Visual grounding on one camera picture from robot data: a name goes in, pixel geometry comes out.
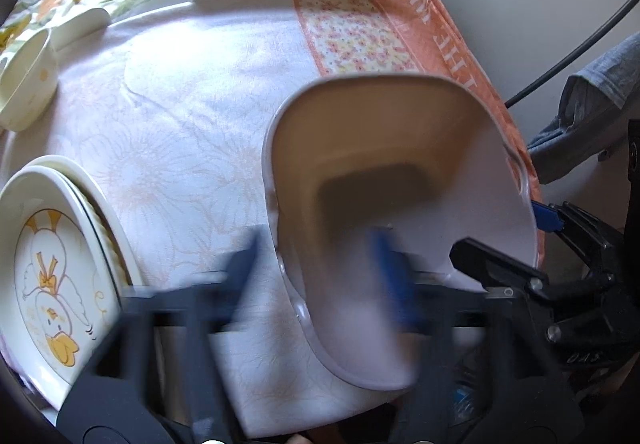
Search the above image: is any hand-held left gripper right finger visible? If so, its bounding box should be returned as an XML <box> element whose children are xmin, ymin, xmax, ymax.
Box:
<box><xmin>367</xmin><ymin>227</ymin><xmax>581</xmax><ymax>444</ymax></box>

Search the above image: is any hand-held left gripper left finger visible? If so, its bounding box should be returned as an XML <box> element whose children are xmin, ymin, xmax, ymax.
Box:
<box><xmin>57</xmin><ymin>229</ymin><xmax>266</xmax><ymax>444</ymax></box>

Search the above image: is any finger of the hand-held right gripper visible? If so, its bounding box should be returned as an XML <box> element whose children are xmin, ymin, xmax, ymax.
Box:
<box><xmin>449</xmin><ymin>237</ymin><xmax>551</xmax><ymax>298</ymax></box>
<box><xmin>531</xmin><ymin>201</ymin><xmax>626</xmax><ymax>275</ymax></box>

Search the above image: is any plain white round plate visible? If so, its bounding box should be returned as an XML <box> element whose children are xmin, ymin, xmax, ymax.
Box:
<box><xmin>20</xmin><ymin>154</ymin><xmax>146</xmax><ymax>290</ymax></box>

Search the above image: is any pink square bowl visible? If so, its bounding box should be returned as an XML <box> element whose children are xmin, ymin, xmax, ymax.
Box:
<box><xmin>262</xmin><ymin>74</ymin><xmax>541</xmax><ymax>390</ymax></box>

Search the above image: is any duck print plate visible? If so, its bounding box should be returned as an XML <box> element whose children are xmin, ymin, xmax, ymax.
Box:
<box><xmin>0</xmin><ymin>167</ymin><xmax>123</xmax><ymax>412</ymax></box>

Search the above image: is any grey hanging garment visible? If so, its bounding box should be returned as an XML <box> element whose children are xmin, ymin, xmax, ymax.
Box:
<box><xmin>527</xmin><ymin>32</ymin><xmax>640</xmax><ymax>185</ymax></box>

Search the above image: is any white and orange tablecloth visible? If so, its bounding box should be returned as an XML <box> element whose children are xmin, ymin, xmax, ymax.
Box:
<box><xmin>0</xmin><ymin>0</ymin><xmax>543</xmax><ymax>442</ymax></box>

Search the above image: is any cream round bowl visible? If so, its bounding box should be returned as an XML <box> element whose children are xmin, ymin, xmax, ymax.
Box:
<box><xmin>0</xmin><ymin>27</ymin><xmax>60</xmax><ymax>132</ymax></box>

